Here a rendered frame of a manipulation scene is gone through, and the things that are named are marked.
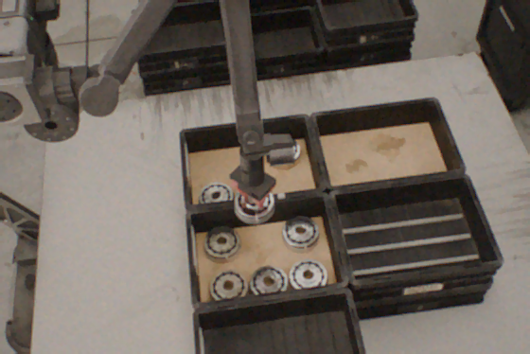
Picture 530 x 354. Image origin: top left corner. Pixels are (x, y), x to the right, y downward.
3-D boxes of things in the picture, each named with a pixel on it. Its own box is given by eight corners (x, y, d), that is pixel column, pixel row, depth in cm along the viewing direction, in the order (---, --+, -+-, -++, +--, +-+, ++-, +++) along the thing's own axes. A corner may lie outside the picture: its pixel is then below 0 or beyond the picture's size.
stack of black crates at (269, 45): (238, 115, 307) (232, 61, 280) (231, 72, 325) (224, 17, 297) (322, 104, 309) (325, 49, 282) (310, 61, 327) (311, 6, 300)
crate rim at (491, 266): (349, 291, 167) (350, 286, 165) (326, 196, 184) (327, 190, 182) (503, 269, 169) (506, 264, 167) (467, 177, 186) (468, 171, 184)
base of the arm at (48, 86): (44, 95, 144) (26, 53, 135) (81, 89, 145) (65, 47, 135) (43, 123, 139) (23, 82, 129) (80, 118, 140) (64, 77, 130)
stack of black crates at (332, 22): (323, 105, 309) (326, 29, 273) (310, 61, 327) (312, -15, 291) (405, 93, 311) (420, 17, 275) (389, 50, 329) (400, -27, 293)
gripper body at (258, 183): (245, 164, 165) (244, 145, 159) (277, 184, 161) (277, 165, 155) (228, 180, 162) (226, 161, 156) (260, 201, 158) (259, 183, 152)
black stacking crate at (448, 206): (347, 307, 174) (350, 286, 165) (326, 215, 192) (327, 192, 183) (494, 286, 176) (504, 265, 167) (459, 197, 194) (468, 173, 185)
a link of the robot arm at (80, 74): (65, 67, 138) (62, 78, 134) (114, 61, 139) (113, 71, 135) (77, 105, 144) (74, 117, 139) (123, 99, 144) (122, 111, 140)
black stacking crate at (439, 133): (326, 214, 192) (327, 191, 183) (309, 138, 210) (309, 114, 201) (459, 196, 194) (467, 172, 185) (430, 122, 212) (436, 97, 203)
